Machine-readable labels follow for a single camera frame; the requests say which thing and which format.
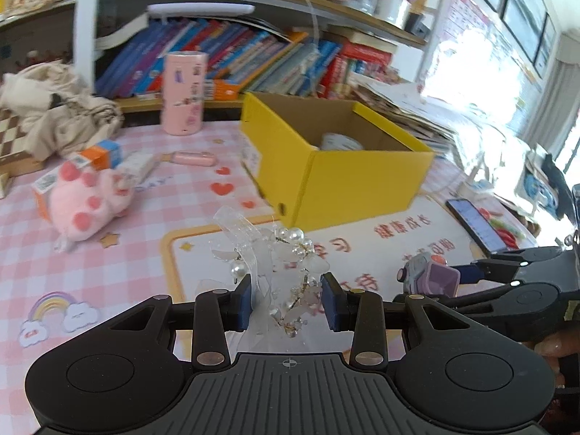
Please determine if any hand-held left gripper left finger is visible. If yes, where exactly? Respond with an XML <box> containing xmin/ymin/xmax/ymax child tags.
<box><xmin>109</xmin><ymin>274</ymin><xmax>253</xmax><ymax>371</ymax></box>

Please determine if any pink pen-shaped device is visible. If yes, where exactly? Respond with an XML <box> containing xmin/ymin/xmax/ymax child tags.
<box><xmin>163</xmin><ymin>150</ymin><xmax>216</xmax><ymax>167</ymax></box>

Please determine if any purple toy camera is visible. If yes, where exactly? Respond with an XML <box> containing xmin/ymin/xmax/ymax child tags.
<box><xmin>398</xmin><ymin>254</ymin><xmax>460</xmax><ymax>302</ymax></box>

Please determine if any pink sticker-covered cylinder tin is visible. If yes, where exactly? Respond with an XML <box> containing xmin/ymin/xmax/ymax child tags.
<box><xmin>161</xmin><ymin>51</ymin><xmax>209</xmax><ymax>137</ymax></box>

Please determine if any row of colourful books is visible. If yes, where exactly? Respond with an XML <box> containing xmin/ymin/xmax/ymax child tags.
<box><xmin>93</xmin><ymin>18</ymin><xmax>395</xmax><ymax>100</ymax></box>

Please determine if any yellow cardboard box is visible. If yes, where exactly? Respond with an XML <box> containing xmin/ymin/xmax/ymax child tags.
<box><xmin>239</xmin><ymin>91</ymin><xmax>436</xmax><ymax>232</ymax></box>

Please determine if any stack of papers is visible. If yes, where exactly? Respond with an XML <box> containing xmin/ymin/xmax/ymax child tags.
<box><xmin>353</xmin><ymin>82</ymin><xmax>463</xmax><ymax>155</ymax></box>

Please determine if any pearl bead hair accessory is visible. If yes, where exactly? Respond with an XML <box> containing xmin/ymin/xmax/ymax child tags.
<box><xmin>197</xmin><ymin>205</ymin><xmax>334</xmax><ymax>354</ymax></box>

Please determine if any white curtain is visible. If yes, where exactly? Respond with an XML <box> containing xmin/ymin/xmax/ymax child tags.
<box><xmin>521</xmin><ymin>59</ymin><xmax>580</xmax><ymax>159</ymax></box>

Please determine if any wooden chessboard case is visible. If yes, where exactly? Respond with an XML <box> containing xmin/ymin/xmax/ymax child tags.
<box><xmin>0</xmin><ymin>109</ymin><xmax>46</xmax><ymax>177</ymax></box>

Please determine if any small white carton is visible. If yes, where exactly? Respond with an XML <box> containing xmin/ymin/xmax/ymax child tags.
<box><xmin>115</xmin><ymin>152</ymin><xmax>159</xmax><ymax>186</ymax></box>

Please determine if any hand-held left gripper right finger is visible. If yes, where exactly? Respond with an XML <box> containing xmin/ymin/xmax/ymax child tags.
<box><xmin>319</xmin><ymin>273</ymin><xmax>473</xmax><ymax>370</ymax></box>

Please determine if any pink plush paw toy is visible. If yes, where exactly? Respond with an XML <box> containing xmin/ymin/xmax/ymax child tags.
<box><xmin>47</xmin><ymin>161</ymin><xmax>134</xmax><ymax>243</ymax></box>

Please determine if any white bookshelf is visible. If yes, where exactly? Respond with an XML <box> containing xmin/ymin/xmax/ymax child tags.
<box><xmin>0</xmin><ymin>0</ymin><xmax>449</xmax><ymax>114</ymax></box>

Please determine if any white printed desk mat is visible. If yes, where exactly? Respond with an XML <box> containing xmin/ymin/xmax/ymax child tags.
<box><xmin>158</xmin><ymin>195</ymin><xmax>535</xmax><ymax>363</ymax></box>

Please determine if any pink-bordered wall poster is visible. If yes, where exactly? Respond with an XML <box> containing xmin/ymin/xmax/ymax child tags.
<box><xmin>442</xmin><ymin>0</ymin><xmax>492</xmax><ymax>55</ymax></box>

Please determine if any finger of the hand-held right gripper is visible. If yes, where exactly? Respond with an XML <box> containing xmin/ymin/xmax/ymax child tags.
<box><xmin>392</xmin><ymin>281</ymin><xmax>569</xmax><ymax>324</ymax></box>
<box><xmin>451</xmin><ymin>247</ymin><xmax>563</xmax><ymax>282</ymax></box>

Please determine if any person's right hand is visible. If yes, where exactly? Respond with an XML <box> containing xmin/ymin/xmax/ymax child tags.
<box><xmin>535</xmin><ymin>328</ymin><xmax>580</xmax><ymax>393</ymax></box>

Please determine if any beige cloth bag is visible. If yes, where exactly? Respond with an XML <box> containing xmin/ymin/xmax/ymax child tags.
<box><xmin>0</xmin><ymin>61</ymin><xmax>125</xmax><ymax>161</ymax></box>

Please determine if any pale label paper roll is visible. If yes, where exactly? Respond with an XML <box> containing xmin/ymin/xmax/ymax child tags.
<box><xmin>320</xmin><ymin>132</ymin><xmax>365</xmax><ymax>151</ymax></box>

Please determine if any smartphone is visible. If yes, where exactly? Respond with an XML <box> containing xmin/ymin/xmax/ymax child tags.
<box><xmin>445</xmin><ymin>198</ymin><xmax>508</xmax><ymax>252</ymax></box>

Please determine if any white desk lamp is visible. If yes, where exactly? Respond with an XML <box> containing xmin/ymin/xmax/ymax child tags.
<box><xmin>147</xmin><ymin>2</ymin><xmax>257</xmax><ymax>21</ymax></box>

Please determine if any white cable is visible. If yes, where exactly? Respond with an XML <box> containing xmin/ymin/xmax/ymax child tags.
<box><xmin>272</xmin><ymin>0</ymin><xmax>324</xmax><ymax>96</ymax></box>

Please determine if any small orange and blue carton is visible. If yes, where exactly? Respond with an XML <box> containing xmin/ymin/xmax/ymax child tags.
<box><xmin>79</xmin><ymin>140</ymin><xmax>123</xmax><ymax>170</ymax></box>

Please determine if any orange and white carton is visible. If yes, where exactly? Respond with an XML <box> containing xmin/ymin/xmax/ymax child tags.
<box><xmin>32</xmin><ymin>163</ymin><xmax>64</xmax><ymax>220</ymax></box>

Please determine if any orange card box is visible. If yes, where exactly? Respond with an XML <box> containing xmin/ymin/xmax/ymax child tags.
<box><xmin>206</xmin><ymin>79</ymin><xmax>243</xmax><ymax>100</ymax></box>

